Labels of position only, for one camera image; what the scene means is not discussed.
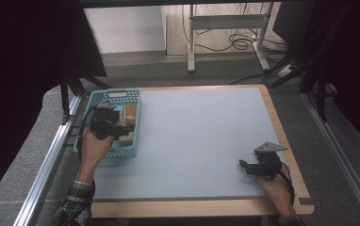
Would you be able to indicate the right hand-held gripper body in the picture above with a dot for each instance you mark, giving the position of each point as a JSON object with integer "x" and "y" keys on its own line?
{"x": 267, "y": 164}

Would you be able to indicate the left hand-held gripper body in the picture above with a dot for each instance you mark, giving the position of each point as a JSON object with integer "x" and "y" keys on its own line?
{"x": 104, "y": 122}

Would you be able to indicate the teal plastic basket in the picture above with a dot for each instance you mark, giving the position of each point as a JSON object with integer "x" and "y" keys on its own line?
{"x": 127, "y": 97}

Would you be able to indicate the person's right hand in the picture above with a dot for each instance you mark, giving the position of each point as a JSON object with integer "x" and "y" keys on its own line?
{"x": 278, "y": 191}

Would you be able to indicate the person's left hand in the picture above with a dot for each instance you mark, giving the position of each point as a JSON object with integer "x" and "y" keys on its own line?
{"x": 93, "y": 150}

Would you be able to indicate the black tripod stand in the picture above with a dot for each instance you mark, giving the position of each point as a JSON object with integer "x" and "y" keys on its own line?
{"x": 65, "y": 94}
{"x": 321, "y": 94}

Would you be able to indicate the light grey foam mat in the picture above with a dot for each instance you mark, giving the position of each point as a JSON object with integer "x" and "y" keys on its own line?
{"x": 193, "y": 147}

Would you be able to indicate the dark curtain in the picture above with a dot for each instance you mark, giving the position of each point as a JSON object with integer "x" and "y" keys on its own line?
{"x": 357, "y": 62}
{"x": 18, "y": 78}

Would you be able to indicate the aluminium rail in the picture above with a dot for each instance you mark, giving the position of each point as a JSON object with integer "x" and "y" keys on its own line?
{"x": 47, "y": 157}
{"x": 341, "y": 157}

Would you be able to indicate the white metal desk frame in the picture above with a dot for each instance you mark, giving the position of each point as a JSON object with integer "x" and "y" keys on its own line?
{"x": 225, "y": 22}

